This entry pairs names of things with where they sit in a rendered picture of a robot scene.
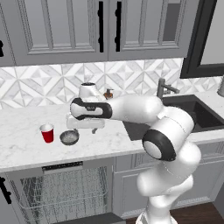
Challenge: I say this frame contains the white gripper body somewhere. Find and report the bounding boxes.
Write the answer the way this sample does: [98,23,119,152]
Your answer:
[66,113,106,130]

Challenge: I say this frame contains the grey metal bowl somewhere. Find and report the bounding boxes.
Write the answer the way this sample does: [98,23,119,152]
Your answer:
[59,129,81,146]

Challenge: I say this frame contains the red plastic cup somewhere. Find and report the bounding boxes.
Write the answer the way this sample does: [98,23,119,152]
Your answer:
[39,122,55,144]

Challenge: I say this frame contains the grey dishwasher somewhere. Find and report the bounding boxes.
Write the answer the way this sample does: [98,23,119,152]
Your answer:
[4,157,127,224]

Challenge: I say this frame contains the grey base cupboard door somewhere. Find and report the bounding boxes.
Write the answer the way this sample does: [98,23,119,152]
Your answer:
[0,172,23,224]
[112,158,152,220]
[171,161,224,208]

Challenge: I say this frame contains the dark grey dishwasher door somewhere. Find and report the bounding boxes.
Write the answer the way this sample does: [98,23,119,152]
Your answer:
[53,212,127,224]

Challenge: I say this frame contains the brown soap dispenser bottle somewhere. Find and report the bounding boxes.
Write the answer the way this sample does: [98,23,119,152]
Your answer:
[103,88,115,101]

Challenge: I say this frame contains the grey metal tap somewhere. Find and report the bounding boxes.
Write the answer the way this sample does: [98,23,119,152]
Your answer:
[156,77,181,100]

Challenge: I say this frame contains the black sink basin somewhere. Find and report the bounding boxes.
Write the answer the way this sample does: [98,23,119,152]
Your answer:
[122,94,224,142]

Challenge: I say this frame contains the grey rounded object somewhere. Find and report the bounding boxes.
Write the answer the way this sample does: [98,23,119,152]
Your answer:
[216,82,224,98]

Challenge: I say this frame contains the white wire dishwasher rack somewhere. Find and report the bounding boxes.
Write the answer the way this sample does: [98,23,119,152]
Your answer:
[10,165,110,224]

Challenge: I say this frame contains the grey wall cupboard door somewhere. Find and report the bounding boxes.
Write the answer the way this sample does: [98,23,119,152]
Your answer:
[8,0,109,67]
[0,0,16,68]
[108,0,201,62]

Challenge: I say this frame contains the black base cupboard handle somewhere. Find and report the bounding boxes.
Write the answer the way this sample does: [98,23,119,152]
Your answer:
[0,176,13,205]

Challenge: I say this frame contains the black window frame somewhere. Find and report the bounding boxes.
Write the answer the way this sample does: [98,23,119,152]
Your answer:
[179,0,224,80]

